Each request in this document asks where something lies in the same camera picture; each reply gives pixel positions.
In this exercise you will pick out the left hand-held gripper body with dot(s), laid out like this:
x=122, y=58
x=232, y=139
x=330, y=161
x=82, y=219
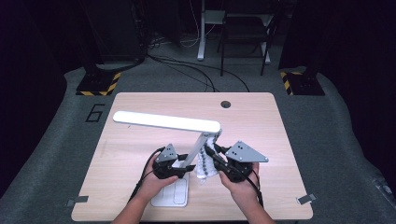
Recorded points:
x=166, y=155

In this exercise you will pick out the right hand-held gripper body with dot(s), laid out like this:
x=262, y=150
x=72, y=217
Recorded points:
x=244, y=152

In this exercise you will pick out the white black-patterned cloth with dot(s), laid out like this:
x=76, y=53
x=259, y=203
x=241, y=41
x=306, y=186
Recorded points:
x=205, y=166

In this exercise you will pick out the white desk lamp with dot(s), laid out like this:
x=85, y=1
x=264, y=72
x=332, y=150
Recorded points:
x=168, y=122

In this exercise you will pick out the person's left hand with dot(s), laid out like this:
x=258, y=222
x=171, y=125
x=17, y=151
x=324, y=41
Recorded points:
x=154, y=188

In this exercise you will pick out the person's right hand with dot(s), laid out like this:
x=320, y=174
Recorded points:
x=244, y=193

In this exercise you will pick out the grey tape strip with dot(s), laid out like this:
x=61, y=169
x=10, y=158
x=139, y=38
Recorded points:
x=306, y=198
x=77, y=200

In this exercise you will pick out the black yellow-striped stand base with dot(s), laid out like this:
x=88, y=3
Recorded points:
x=303, y=84
x=96, y=84

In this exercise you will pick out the black folding chair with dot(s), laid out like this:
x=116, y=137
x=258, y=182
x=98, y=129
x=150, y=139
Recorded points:
x=246, y=28

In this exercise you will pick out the black cabinet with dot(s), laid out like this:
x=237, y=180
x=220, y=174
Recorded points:
x=118, y=31

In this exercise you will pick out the white desk frame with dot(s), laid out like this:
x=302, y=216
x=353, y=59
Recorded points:
x=201, y=37

